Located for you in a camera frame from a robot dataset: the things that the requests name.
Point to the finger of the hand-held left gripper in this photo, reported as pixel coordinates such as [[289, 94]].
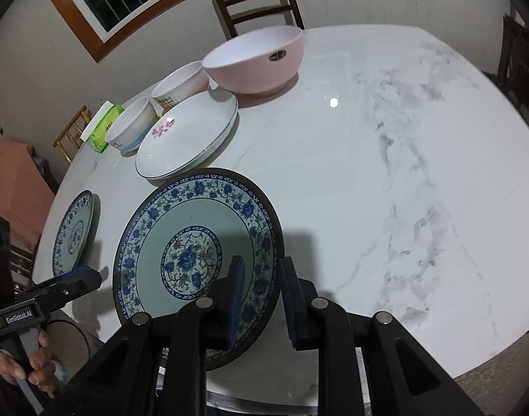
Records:
[[71, 273], [80, 286]]

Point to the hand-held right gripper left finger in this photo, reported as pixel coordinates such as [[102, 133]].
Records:
[[236, 294]]

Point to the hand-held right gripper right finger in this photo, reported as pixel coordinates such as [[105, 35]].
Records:
[[289, 299]]

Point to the small blue floral plate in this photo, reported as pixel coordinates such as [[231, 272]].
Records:
[[74, 229]]

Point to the large blue floral plate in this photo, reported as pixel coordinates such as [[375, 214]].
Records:
[[195, 221]]

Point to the white bowl with blue base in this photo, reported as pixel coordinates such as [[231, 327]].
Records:
[[130, 125]]

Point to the large pink bowl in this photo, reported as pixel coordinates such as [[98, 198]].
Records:
[[251, 73]]

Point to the person's left hand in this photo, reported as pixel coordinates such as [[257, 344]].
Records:
[[41, 364]]

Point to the pink cloth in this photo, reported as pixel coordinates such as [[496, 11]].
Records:
[[17, 182]]

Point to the bamboo chair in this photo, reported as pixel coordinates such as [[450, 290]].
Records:
[[69, 126]]

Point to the green tissue box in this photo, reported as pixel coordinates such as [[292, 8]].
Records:
[[100, 128]]

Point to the white plate with pink flower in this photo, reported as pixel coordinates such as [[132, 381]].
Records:
[[191, 138]]

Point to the white bowl with printed band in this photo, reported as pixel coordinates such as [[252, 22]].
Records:
[[182, 86]]

